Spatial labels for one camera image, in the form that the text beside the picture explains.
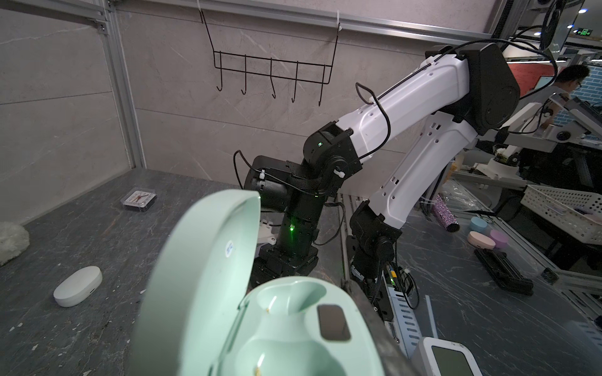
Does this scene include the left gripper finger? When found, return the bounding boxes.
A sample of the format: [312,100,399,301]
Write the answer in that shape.
[341,280,420,375]

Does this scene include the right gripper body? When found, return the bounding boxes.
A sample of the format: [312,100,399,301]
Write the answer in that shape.
[249,211,320,288]

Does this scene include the green earbud charging case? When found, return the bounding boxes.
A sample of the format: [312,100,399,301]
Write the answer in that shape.
[128,190,384,375]

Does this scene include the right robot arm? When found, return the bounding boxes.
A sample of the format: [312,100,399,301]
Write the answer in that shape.
[244,40,520,286]

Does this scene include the blue round case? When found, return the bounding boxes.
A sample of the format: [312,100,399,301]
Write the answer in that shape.
[470,216,488,234]

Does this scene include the purple round case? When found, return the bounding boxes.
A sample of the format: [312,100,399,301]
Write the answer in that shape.
[489,230,509,249]

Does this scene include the white earbud charging case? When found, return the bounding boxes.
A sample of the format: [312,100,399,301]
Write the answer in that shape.
[53,266,103,308]

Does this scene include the white digital scale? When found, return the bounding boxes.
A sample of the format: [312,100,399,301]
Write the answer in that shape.
[410,337,482,376]

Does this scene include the black flat tool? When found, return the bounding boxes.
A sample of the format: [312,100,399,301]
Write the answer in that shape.
[474,248,534,296]

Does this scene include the purple glitter tube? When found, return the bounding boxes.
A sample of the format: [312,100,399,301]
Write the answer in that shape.
[432,195,460,233]

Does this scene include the small square clock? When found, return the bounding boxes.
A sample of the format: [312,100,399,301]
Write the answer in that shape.
[121,187,158,212]

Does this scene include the white perforated tray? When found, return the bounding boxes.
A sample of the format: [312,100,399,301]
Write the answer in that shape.
[520,185,601,245]

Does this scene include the white teddy bear brown shirt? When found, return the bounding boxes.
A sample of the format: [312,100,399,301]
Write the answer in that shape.
[0,222,30,266]

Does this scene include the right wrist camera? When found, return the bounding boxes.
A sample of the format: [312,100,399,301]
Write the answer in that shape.
[257,220,277,245]

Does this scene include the black wall hook rack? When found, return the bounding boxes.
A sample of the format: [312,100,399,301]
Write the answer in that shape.
[198,8,343,107]

